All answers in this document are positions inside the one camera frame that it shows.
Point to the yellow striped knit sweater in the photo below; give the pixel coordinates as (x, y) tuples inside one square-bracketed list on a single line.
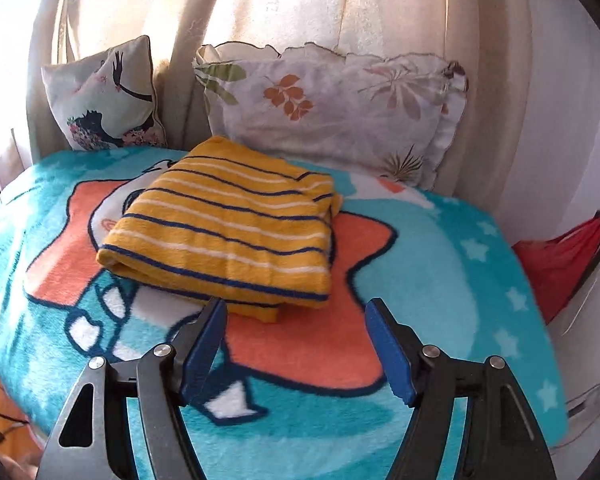
[(220, 230)]

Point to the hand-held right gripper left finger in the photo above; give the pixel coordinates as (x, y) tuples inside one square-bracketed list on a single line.
[(205, 355)]

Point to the bird print cushion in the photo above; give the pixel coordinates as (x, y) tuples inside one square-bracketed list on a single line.
[(100, 95)]

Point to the red cloth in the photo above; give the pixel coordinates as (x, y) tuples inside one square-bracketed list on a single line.
[(560, 265)]

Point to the orange cloth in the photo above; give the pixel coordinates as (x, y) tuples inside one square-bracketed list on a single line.
[(0, 410)]

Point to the beige curtain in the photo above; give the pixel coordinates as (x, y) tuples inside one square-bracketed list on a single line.
[(330, 5)]

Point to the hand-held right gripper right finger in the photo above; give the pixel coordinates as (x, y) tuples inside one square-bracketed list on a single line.
[(390, 355)]

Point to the teal printed fleece blanket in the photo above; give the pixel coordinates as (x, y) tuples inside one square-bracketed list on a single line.
[(445, 285)]

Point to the leaf print pillow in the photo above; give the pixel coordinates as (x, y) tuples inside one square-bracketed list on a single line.
[(340, 115)]

